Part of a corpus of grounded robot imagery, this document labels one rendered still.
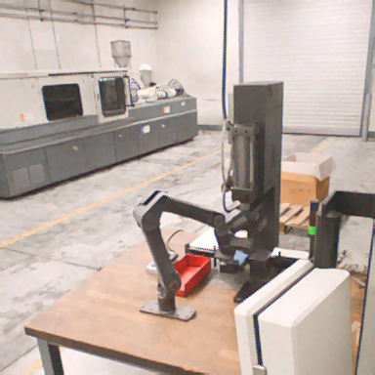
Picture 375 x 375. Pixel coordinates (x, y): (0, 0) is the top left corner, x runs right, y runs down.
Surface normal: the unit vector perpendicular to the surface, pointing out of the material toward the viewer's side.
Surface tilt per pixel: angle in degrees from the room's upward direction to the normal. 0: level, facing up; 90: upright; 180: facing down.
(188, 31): 90
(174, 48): 90
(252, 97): 90
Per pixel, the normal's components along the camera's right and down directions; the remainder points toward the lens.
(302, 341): 0.78, 0.10
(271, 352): -0.61, 0.32
